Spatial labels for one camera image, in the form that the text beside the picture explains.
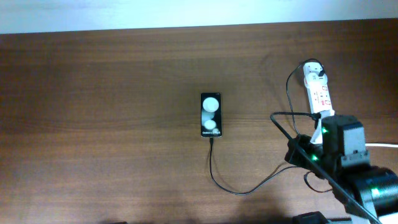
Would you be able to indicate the white usb charger adapter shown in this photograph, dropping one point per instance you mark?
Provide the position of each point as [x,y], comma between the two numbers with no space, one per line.
[314,75]

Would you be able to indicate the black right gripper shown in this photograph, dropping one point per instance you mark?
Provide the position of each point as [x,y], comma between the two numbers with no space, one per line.
[295,155]

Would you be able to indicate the black smartphone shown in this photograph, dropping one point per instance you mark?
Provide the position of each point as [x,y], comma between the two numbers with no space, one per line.
[211,115]

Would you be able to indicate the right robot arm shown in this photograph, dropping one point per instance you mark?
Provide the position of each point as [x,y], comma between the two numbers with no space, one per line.
[368,193]

